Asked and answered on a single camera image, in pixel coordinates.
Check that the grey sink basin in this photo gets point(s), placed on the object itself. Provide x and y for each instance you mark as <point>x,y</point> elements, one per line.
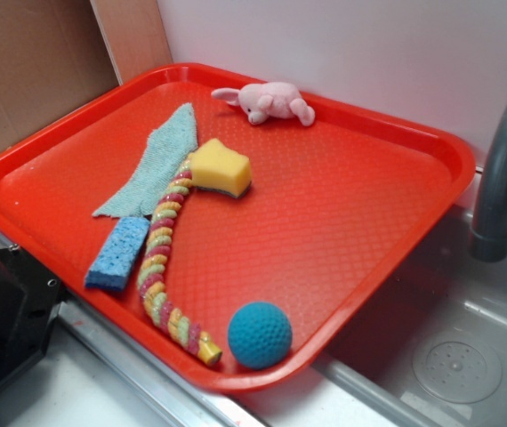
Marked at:
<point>429,348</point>

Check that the brown cardboard panel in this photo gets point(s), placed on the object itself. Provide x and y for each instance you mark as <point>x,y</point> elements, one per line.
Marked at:
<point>55,56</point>

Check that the light blue cloth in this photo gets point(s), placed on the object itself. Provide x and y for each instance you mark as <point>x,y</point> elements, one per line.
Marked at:
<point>167,146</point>

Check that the pink plush bunny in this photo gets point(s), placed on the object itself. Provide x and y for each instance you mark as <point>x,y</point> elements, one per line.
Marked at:
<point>263,101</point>

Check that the grey faucet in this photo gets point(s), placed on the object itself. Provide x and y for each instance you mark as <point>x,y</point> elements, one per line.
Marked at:
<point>502,151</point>

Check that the blue sponge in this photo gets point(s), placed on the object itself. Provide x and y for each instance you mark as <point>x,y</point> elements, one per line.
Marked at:
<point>113,264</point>

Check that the red plastic tray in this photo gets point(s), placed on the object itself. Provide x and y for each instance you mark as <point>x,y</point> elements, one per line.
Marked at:
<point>333,209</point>

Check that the blue dimpled ball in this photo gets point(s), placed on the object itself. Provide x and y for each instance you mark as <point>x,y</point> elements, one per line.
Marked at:
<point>259,335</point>

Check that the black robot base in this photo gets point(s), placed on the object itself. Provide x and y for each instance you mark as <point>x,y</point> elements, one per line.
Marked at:
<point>29,298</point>

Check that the yellow sponge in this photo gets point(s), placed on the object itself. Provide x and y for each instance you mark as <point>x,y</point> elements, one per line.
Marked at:
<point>216,167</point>

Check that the multicolour braided rope toy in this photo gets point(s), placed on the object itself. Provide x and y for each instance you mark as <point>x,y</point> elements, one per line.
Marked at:
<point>163,313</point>

